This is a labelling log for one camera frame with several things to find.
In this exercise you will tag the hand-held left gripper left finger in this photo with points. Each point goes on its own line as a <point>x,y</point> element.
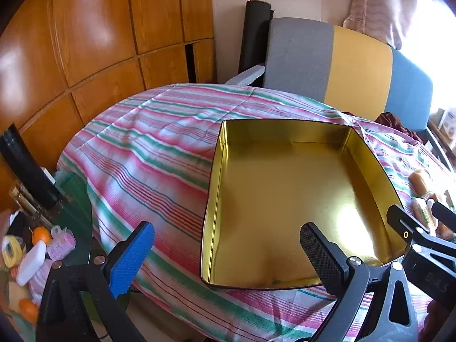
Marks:
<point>131,256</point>

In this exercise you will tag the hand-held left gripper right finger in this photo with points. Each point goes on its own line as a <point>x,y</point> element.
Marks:
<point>320,256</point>

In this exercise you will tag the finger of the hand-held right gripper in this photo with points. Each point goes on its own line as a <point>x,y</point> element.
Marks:
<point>445,215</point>
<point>399,217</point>

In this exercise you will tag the green label bread packet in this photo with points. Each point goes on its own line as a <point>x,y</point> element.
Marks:
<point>424,213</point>

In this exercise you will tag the gold metal tin box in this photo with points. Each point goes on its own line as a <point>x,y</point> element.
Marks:
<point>285,185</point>

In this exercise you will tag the person's right hand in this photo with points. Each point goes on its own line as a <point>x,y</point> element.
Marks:
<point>440,327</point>

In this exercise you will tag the green glass side table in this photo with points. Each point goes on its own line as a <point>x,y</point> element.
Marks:
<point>80,213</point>

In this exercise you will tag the pink hair rollers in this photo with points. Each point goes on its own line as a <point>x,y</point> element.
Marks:
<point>62,244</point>

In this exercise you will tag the orange fruit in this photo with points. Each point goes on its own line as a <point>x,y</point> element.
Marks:
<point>41,236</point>
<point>28,310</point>

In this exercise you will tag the white cardboard box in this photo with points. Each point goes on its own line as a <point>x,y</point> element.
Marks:
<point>448,119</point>

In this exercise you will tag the dark red cloth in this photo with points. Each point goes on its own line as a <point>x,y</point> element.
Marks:
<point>395,121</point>

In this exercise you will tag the white plastic bottle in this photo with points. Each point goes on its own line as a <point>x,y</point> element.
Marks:
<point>31,263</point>

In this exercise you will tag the striped pink green tablecloth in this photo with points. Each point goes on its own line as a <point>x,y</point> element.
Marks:
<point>142,149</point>

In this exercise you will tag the yellow white round roll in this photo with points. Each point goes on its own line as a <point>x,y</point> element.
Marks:
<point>12,251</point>

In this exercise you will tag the brass metal fitting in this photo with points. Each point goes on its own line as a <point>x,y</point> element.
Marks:
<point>25,201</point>

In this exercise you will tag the black cylinder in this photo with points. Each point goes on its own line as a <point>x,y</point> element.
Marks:
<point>28,167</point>

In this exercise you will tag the grey yellow blue chair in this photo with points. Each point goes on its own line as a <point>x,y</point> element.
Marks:
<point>356,71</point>

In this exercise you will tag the white foam piece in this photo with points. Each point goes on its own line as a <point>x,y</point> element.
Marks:
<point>245,76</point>

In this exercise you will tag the pink patterned curtain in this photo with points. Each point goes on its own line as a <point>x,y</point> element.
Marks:
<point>377,7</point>

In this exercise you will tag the black rolled mat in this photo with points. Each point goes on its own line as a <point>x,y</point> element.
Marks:
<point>253,35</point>

